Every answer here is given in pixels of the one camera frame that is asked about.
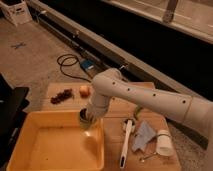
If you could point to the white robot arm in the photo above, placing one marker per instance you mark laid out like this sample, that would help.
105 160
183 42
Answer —
190 111

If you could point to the white cardboard box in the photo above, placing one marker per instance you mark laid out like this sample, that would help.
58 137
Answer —
17 13

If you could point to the blue power device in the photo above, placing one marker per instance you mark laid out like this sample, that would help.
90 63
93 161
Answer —
87 65

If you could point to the yellow plastic tray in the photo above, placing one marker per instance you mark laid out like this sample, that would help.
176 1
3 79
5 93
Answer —
54 141

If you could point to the blue crumpled cloth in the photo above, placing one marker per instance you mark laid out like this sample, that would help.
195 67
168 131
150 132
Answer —
144 135

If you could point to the bunch of dark grapes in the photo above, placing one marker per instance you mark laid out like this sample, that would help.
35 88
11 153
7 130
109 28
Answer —
62 96

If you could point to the white handled brush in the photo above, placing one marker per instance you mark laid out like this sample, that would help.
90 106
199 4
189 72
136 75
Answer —
128 127

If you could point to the metal fork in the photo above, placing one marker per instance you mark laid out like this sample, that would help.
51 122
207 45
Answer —
142 159

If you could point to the wooden board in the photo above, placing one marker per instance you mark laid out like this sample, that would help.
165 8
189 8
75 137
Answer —
114 134

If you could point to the dark metal cup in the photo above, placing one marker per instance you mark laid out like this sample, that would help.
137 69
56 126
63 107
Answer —
82 115

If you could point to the white plastic jar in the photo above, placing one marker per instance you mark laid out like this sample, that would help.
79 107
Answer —
164 145

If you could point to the orange apple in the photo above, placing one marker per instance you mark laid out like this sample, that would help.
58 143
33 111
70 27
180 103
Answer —
84 91

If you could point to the green plastic cup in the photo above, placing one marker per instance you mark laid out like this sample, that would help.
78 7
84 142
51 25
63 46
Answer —
87 123

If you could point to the black equipment at left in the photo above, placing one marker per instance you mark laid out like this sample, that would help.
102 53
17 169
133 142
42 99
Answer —
12 104

